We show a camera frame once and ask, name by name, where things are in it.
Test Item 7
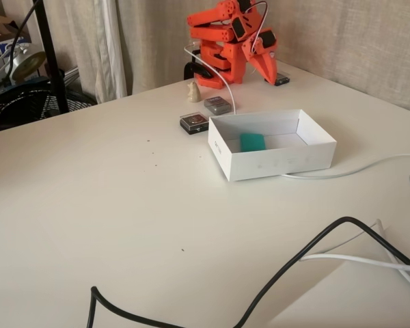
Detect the green cube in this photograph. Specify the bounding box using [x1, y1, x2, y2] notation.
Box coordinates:
[238, 132, 268, 151]

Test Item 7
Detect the beige white curtain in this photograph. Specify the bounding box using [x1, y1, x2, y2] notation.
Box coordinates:
[42, 0, 129, 105]

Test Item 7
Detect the brown cardboard box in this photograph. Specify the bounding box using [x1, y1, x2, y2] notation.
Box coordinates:
[0, 12, 31, 45]

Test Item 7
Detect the small black clear case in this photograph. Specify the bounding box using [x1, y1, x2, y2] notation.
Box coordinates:
[269, 71, 291, 87]

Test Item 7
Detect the gripper servo wire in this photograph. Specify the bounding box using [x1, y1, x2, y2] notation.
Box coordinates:
[249, 0, 269, 52]

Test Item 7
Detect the thin white robot cable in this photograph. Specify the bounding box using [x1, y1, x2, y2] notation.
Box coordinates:
[183, 46, 237, 115]

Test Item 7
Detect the beige crumpled ball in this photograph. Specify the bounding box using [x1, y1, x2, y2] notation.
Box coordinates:
[186, 81, 202, 103]

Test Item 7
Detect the white furniture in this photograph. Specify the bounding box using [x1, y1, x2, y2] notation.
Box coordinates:
[268, 204, 410, 328]

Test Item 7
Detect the small grey box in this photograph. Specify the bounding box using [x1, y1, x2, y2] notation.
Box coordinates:
[203, 96, 233, 115]

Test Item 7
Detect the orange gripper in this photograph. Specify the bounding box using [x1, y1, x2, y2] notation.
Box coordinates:
[241, 29, 280, 85]

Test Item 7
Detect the black fan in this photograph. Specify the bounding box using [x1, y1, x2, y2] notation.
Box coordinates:
[0, 81, 97, 135]

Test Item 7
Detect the thin black hanging cable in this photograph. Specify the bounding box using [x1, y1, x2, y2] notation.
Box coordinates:
[6, 0, 42, 76]

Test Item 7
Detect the thick black cable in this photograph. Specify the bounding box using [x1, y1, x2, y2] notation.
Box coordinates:
[87, 217, 410, 328]

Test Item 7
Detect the black case with brown coin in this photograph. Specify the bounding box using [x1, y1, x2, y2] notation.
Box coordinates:
[178, 113, 211, 136]

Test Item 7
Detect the white cardboard box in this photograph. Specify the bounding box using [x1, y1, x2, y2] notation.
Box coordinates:
[207, 109, 338, 182]

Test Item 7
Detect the silver lamp head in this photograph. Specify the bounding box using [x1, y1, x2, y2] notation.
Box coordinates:
[5, 51, 49, 83]

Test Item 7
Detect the black pole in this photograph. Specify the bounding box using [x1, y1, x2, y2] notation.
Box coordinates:
[33, 0, 71, 114]

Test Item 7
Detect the long white cable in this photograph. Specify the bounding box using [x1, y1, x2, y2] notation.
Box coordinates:
[280, 154, 410, 180]

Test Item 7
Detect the thick white cable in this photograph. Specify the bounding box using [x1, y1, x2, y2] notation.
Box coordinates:
[299, 253, 410, 295]

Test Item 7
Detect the black table clamp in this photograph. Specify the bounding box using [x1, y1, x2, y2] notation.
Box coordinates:
[184, 61, 215, 81]

